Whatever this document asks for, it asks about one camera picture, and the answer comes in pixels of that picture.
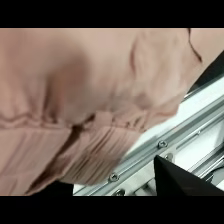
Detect pink garment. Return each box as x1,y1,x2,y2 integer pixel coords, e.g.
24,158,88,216
0,27,224,197

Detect silver frame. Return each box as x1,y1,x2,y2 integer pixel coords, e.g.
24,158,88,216
73,77,224,197

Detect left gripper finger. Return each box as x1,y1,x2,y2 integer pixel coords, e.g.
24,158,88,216
153,154,224,197

